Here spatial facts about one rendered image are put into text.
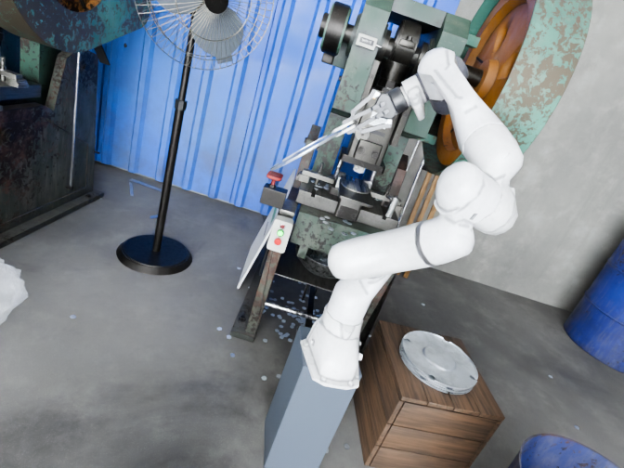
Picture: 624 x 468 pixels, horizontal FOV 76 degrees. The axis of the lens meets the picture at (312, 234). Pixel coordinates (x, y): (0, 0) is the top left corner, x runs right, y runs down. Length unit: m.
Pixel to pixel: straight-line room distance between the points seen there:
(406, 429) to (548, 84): 1.20
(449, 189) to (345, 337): 0.51
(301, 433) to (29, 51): 2.07
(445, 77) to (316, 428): 1.07
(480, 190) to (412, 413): 0.84
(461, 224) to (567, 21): 0.84
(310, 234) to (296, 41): 1.58
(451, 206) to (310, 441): 0.88
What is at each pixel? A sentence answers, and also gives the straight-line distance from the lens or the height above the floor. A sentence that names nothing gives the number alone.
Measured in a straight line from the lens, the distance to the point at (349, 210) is 1.69.
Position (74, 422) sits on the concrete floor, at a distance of 1.57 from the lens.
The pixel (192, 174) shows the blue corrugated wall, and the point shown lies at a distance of 3.18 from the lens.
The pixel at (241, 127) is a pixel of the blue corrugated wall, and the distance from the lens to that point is 3.01.
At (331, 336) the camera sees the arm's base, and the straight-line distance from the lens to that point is 1.16.
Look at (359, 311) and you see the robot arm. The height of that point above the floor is 0.64.
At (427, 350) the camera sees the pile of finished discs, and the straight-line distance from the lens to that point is 1.62.
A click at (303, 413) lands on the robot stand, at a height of 0.27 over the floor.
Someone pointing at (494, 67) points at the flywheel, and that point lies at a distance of 1.80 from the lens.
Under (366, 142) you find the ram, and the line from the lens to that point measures 1.68.
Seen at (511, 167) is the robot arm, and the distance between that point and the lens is 0.97.
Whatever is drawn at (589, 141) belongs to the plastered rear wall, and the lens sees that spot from 3.42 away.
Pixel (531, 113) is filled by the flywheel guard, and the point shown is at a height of 1.26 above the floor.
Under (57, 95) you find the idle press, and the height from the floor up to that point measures 0.66.
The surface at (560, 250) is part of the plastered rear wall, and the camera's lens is 3.63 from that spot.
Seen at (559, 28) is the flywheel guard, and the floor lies 1.51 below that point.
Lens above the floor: 1.23
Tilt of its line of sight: 23 degrees down
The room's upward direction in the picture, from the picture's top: 19 degrees clockwise
